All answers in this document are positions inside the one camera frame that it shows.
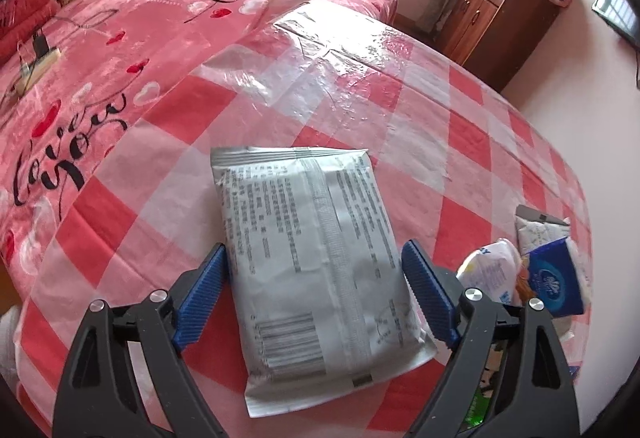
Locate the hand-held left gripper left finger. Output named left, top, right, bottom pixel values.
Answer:
left=52, top=243, right=229, bottom=438

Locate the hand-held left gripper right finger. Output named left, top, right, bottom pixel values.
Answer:
left=401, top=239, right=581, bottom=438

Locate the white blue snack bag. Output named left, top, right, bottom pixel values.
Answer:
left=456, top=240, right=523, bottom=306

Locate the silver snack bag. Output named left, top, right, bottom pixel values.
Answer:
left=210, top=145, right=438, bottom=419

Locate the white patterned packet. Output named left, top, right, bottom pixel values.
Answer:
left=514, top=204, right=572, bottom=253

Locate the blue tissue pack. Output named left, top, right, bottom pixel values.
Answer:
left=525, top=238, right=593, bottom=319

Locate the green white carton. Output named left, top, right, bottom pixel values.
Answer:
left=462, top=388, right=493, bottom=429

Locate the red white checkered tablecloth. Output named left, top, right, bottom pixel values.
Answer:
left=15, top=0, right=593, bottom=438

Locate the pink heart print bed blanket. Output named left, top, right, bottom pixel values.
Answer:
left=0, top=0, right=398, bottom=299

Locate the brown wooden cabinet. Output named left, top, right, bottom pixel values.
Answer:
left=434, top=0, right=561, bottom=93

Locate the white power strip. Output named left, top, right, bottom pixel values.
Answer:
left=12, top=48, right=62, bottom=96

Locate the plain pink pillow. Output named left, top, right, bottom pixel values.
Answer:
left=0, top=0, right=62, bottom=63

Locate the barred side window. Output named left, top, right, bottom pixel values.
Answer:
left=591, top=0, right=640, bottom=49

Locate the black cable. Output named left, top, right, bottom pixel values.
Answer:
left=0, top=12, right=131, bottom=108

